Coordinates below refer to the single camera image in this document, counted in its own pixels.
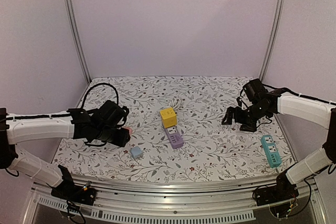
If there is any floral patterned table mat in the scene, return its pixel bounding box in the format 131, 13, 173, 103
53, 77, 295, 184

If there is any aluminium front rail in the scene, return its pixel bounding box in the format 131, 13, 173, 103
22, 174, 329, 224

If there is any purple power strip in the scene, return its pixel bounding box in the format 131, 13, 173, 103
164, 126, 184, 149

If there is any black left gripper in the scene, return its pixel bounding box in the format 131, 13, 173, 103
95, 126, 130, 147

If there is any aluminium frame post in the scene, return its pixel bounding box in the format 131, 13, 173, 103
259, 0, 285, 81
64, 0, 91, 84

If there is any left aluminium frame post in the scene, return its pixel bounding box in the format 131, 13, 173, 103
64, 0, 91, 84

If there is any white purple strip cable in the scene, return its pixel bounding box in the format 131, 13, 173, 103
167, 97, 183, 111

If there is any pink plug adapter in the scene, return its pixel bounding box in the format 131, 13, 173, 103
124, 127, 133, 135

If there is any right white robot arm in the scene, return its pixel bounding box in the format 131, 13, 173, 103
222, 79, 335, 201

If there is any teal power strip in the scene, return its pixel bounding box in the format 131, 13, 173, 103
260, 135, 282, 168

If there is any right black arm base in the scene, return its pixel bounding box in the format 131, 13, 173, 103
252, 173, 299, 206

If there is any blue plug adapter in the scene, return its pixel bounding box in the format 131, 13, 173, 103
130, 146, 143, 159

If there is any right aluminium frame post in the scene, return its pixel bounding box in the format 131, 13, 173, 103
259, 0, 285, 81

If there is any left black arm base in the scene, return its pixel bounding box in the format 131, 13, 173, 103
51, 165, 97, 206

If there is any yellow cube socket adapter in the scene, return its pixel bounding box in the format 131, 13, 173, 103
160, 107, 177, 129

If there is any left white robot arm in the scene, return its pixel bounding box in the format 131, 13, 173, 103
1, 97, 132, 200

